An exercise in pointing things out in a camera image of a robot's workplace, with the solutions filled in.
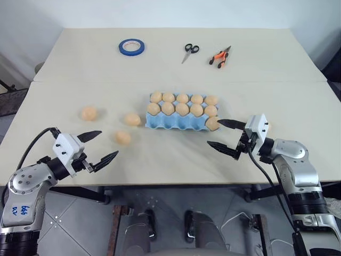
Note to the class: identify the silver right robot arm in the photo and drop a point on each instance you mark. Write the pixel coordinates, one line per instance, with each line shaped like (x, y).
(301, 170)

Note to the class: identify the orange black pliers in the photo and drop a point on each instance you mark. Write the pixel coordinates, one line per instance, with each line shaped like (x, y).
(221, 55)

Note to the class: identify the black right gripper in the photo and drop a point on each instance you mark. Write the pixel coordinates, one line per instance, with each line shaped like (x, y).
(243, 145)

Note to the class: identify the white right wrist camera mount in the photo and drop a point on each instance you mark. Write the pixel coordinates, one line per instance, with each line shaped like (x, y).
(257, 126)

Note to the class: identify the dark mesh object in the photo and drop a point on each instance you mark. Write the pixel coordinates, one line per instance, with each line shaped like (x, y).
(12, 101)

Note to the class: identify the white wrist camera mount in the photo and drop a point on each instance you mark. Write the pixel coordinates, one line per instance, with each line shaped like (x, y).
(257, 126)
(66, 145)

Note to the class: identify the beige egg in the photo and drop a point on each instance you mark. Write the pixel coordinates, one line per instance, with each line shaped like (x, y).
(182, 98)
(210, 110)
(153, 108)
(196, 99)
(156, 96)
(132, 119)
(196, 110)
(167, 108)
(168, 97)
(123, 137)
(212, 124)
(211, 100)
(89, 113)
(182, 109)

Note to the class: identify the blue tape roll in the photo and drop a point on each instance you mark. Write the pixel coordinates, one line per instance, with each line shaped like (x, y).
(122, 50)

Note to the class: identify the blue egg carton with eggs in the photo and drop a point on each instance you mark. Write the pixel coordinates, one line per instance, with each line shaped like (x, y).
(173, 123)

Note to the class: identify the black table frame bar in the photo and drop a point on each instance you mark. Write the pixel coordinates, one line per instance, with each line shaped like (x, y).
(269, 192)
(80, 192)

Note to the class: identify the brown wooden post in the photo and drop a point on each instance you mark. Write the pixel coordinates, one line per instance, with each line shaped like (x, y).
(118, 229)
(263, 234)

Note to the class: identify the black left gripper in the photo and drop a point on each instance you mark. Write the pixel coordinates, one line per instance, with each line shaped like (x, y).
(80, 164)

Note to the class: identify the dark background object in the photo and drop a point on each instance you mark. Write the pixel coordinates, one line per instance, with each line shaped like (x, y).
(333, 74)

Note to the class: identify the dark grey rounded shape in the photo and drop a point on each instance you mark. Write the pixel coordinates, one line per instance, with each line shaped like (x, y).
(138, 234)
(205, 232)

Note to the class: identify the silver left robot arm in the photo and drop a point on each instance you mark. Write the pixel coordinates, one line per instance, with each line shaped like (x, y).
(25, 186)

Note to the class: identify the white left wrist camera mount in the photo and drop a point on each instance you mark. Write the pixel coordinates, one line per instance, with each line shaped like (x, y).
(66, 145)

